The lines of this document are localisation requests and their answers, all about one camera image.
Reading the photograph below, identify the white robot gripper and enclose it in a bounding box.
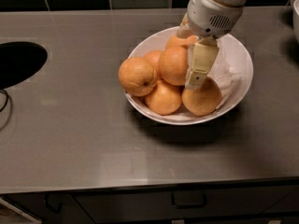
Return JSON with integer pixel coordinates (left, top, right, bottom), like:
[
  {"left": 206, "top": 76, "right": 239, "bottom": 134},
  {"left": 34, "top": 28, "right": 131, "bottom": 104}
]
[{"left": 177, "top": 0, "right": 243, "bottom": 90}]

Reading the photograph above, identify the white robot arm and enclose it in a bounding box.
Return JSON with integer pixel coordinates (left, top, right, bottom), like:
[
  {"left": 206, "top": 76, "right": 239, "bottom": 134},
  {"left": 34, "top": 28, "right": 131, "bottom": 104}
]
[{"left": 177, "top": 0, "right": 247, "bottom": 90}]

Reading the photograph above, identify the back orange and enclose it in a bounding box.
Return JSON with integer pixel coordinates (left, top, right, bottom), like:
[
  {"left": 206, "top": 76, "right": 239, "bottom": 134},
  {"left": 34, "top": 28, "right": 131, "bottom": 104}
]
[{"left": 165, "top": 35, "right": 198, "bottom": 49}]

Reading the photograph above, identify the top centre orange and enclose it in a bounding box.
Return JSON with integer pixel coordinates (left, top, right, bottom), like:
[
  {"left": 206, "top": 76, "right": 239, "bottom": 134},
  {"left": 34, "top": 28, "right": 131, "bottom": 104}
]
[{"left": 158, "top": 46, "right": 188, "bottom": 86}]

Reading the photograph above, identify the white bowl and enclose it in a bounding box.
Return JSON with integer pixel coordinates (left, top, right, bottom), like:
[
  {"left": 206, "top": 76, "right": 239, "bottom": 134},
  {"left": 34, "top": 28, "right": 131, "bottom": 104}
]
[{"left": 123, "top": 26, "right": 254, "bottom": 126}]

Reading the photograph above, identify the front right orange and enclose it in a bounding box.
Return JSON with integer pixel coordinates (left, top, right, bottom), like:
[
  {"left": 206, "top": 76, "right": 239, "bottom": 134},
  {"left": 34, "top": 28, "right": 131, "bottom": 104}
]
[{"left": 182, "top": 77, "right": 222, "bottom": 117}]

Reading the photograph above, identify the front centre orange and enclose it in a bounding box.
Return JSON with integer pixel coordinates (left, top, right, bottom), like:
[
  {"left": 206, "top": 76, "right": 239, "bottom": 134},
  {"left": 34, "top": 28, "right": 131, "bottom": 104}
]
[{"left": 145, "top": 80, "right": 182, "bottom": 115}]

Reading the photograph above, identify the orange at bowl left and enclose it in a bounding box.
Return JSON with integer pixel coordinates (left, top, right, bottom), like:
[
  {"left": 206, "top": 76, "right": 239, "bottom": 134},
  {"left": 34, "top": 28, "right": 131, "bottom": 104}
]
[{"left": 118, "top": 57, "right": 158, "bottom": 97}]

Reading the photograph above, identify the small hidden orange behind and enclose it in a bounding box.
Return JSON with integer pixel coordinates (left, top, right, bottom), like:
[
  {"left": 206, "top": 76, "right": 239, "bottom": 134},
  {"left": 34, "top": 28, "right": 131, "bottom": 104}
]
[{"left": 144, "top": 50, "right": 162, "bottom": 79}]

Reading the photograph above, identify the white paper liner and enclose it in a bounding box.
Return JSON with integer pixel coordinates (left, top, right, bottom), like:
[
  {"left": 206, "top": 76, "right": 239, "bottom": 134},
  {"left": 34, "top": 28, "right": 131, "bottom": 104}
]
[{"left": 130, "top": 37, "right": 243, "bottom": 122}]

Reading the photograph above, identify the black round object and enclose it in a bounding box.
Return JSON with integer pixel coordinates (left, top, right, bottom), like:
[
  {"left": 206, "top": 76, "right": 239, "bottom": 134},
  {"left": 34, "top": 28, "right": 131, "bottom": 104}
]
[{"left": 0, "top": 41, "right": 48, "bottom": 89}]

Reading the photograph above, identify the dark cabinet door left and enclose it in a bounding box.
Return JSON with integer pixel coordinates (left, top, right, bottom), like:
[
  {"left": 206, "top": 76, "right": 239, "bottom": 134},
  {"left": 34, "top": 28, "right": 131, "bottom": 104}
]
[{"left": 4, "top": 193, "right": 94, "bottom": 224}]

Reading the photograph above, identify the dark drawer with handle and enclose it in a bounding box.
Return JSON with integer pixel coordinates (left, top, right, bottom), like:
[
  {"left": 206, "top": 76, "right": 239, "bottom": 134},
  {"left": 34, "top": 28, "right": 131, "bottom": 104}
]
[{"left": 76, "top": 186, "right": 294, "bottom": 223}]

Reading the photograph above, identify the black cable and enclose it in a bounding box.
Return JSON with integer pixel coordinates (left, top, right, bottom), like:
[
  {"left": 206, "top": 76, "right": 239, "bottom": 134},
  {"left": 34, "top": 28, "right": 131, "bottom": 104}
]
[{"left": 0, "top": 89, "right": 10, "bottom": 113}]

